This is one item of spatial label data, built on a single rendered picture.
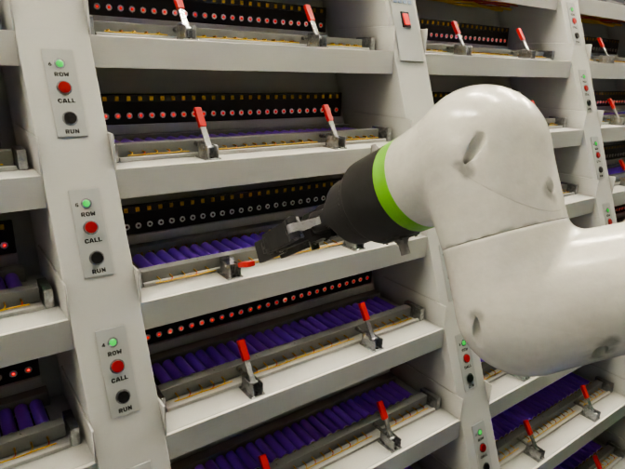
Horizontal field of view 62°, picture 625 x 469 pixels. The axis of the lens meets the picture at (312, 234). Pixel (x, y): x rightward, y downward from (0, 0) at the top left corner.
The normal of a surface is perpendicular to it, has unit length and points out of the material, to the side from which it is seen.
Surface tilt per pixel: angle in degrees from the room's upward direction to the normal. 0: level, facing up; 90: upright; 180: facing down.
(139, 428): 90
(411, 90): 90
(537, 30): 90
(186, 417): 21
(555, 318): 92
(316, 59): 111
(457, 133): 74
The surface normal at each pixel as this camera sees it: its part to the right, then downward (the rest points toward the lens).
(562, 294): -0.37, -0.17
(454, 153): -0.58, 0.14
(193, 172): 0.59, 0.26
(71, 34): 0.56, -0.09
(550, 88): -0.81, 0.16
